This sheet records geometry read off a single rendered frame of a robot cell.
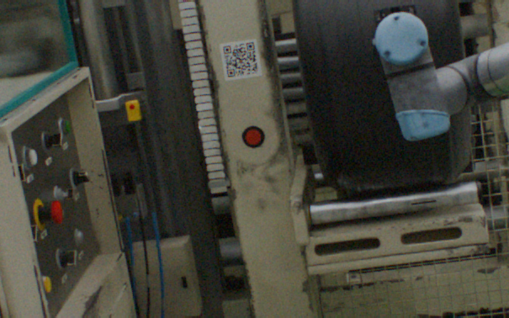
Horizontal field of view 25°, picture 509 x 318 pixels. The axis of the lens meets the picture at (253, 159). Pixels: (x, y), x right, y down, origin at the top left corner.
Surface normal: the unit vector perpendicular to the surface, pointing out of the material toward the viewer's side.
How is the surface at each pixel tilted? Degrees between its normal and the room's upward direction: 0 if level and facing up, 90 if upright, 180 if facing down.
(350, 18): 68
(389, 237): 90
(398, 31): 83
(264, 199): 90
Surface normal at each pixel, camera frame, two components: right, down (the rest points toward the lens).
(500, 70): -0.75, 0.18
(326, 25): -0.39, -0.11
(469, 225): -0.08, 0.23
